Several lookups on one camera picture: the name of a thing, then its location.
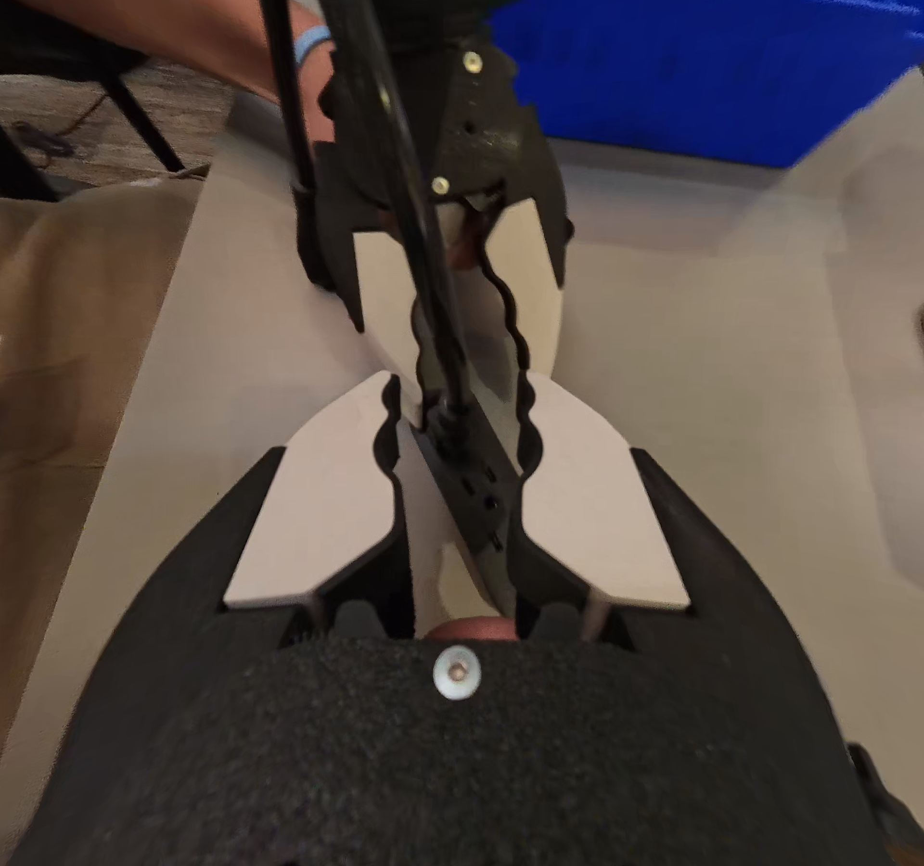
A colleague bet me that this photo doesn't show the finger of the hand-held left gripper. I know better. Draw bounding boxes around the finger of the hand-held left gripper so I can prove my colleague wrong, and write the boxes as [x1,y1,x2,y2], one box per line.
[482,197,565,378]
[352,229,436,424]

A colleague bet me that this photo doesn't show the person's tan trousers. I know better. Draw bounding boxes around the person's tan trousers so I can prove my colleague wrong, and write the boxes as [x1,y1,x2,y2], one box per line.
[0,177,206,744]

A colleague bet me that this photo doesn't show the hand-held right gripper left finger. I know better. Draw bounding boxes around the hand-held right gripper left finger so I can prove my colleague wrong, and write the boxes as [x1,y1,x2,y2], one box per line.
[222,371,416,619]

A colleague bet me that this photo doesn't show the black power strip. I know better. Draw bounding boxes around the black power strip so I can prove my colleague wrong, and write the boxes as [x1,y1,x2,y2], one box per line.
[411,397,524,618]

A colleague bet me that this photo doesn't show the person's right hand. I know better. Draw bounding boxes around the person's right hand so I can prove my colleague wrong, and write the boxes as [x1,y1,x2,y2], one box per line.
[424,617,519,642]

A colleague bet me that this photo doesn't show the black floor cable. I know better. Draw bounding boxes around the black floor cable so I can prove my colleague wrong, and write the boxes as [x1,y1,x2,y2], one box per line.
[0,72,98,168]

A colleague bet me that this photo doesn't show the light blue wristband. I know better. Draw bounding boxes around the light blue wristband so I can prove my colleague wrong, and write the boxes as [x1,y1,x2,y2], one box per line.
[293,24,334,67]

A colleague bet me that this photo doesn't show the black power cord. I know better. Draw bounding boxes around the black power cord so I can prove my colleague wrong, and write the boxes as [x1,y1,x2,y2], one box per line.
[249,0,477,448]

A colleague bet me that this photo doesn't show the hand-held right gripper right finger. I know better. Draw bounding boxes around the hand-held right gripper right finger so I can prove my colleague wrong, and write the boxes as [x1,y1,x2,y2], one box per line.
[505,368,692,619]

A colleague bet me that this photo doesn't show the blue plastic bin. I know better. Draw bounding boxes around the blue plastic bin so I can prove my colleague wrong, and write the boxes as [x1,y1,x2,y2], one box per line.
[489,0,924,168]

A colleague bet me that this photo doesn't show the person's left forearm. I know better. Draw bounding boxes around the person's left forearm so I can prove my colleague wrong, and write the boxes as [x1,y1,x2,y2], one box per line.
[0,0,322,116]

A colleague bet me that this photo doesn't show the grey desk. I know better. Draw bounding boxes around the grey desk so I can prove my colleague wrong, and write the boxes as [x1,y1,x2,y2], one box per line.
[0,133,924,838]

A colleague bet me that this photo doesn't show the person's left hand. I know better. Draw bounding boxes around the person's left hand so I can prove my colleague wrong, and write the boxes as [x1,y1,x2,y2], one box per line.
[305,58,336,149]

